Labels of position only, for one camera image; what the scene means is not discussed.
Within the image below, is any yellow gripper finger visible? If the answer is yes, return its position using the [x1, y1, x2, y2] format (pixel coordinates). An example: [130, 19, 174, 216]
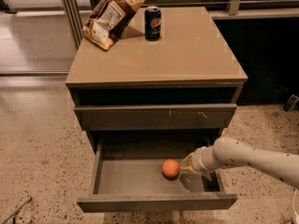
[180, 166, 211, 180]
[182, 152, 194, 164]

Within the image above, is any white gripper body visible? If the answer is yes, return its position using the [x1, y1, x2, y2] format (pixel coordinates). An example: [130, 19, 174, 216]
[191, 147, 217, 175]

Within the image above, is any orange fruit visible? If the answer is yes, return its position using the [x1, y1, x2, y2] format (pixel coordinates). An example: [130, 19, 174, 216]
[162, 159, 179, 178]

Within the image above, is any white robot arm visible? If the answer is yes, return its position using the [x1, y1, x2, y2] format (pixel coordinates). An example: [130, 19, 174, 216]
[180, 136, 299, 189]

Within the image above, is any grey drawer cabinet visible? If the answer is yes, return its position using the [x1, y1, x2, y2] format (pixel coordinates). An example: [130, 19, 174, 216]
[64, 7, 249, 214]

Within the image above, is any dark object on floor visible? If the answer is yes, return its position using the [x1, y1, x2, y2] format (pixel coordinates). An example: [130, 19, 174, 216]
[283, 94, 299, 112]

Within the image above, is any blue Pepsi can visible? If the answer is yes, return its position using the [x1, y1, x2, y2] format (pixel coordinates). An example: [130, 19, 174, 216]
[145, 6, 162, 41]

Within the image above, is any brown chip bag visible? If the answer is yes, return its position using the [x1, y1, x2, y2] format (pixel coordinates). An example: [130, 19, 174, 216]
[82, 0, 145, 50]

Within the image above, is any metal rod on floor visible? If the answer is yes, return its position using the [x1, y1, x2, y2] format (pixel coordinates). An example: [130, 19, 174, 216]
[0, 196, 32, 224]

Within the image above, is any white cable on floor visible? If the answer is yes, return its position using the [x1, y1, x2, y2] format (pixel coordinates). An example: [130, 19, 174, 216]
[291, 189, 299, 224]

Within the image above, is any metal railing post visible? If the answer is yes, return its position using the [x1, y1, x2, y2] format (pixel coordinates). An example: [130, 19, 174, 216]
[226, 0, 241, 15]

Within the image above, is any metal window frame post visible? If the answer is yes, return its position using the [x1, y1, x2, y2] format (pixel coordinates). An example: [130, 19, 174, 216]
[61, 0, 82, 49]

